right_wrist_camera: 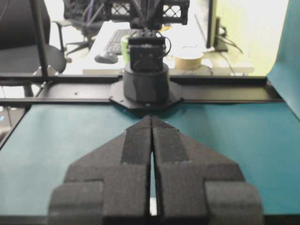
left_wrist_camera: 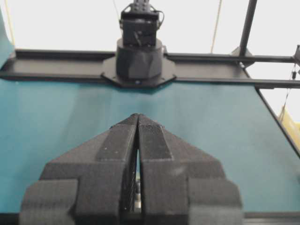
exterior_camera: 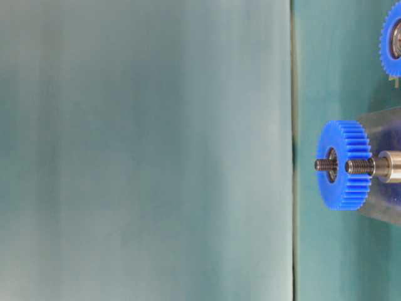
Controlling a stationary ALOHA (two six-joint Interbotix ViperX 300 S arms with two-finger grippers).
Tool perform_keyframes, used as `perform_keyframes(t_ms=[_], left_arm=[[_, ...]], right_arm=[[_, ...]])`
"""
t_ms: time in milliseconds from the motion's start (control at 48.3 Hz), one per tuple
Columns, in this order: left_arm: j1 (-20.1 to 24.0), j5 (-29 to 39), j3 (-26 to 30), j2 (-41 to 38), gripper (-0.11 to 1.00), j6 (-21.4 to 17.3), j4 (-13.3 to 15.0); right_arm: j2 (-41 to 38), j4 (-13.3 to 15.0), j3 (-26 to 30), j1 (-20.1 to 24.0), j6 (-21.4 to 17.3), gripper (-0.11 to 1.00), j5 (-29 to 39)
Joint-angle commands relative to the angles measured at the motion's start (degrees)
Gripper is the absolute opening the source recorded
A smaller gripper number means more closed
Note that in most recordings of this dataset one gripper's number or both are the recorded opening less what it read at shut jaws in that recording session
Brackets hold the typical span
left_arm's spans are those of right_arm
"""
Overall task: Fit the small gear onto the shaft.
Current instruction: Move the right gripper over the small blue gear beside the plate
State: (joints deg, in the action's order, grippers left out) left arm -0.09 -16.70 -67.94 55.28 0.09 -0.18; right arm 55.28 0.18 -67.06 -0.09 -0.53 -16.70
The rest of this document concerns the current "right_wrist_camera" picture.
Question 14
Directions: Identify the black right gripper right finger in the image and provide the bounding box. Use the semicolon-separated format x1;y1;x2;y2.
152;117;262;225

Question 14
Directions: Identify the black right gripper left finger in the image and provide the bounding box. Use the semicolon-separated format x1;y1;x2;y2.
48;116;152;225

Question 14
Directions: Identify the brown tape roll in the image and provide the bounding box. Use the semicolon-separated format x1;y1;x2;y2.
173;50;203;70

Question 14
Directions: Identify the grey computer mouse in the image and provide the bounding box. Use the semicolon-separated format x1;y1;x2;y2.
94;52;119;64

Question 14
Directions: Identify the green cup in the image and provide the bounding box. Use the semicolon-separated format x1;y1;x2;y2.
120;35;130;64

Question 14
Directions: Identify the black keyboard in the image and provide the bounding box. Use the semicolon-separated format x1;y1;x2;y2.
104;29;136;55

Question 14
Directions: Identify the black monitor stand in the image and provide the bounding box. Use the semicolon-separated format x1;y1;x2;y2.
206;0;228;53

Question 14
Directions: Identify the white desk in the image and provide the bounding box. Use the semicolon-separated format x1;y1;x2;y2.
82;20;255;74

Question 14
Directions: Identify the black office chair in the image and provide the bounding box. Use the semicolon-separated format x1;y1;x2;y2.
54;0;104;63
0;0;67;97

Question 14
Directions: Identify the black aluminium frame rail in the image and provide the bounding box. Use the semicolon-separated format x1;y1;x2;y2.
0;74;283;111

